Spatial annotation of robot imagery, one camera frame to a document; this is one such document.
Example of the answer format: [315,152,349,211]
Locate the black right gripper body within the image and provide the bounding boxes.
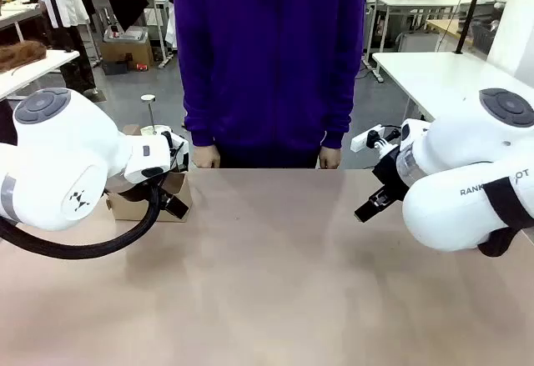
[371,145,412,201]

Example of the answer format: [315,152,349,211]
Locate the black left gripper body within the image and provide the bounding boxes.
[104,170,169,205]

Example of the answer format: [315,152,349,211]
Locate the brown cardboard cup carrier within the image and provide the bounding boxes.
[103,123,194,223]

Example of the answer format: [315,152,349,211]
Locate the person's right hand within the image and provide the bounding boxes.
[192,145,222,170]

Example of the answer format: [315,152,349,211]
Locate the person's left hand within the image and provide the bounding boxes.
[318,147,344,171]

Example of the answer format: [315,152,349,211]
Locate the small round metal stand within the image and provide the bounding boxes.
[139,94,159,135]

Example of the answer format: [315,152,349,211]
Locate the white side table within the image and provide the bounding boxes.
[370,51,534,122]

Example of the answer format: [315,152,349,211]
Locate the brown cardboard box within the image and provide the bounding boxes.
[99,39,155,72]

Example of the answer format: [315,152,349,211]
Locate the white table with brown fur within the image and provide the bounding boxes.
[0,48,81,101]

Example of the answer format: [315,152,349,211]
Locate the person in purple sweater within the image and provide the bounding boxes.
[172,0,369,170]

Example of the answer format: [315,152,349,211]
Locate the brown fur piece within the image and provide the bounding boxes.
[0,40,48,72]

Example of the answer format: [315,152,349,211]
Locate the black stand pole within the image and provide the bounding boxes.
[454,0,488,55]

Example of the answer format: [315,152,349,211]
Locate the white lab coat person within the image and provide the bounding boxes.
[38,0,98,94]

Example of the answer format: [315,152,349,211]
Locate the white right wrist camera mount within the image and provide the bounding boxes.
[350,124,384,153]

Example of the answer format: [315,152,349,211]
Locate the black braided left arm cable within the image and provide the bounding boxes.
[0,181,163,260]

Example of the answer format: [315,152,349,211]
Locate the black strap on right arm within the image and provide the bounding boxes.
[477,176,534,258]

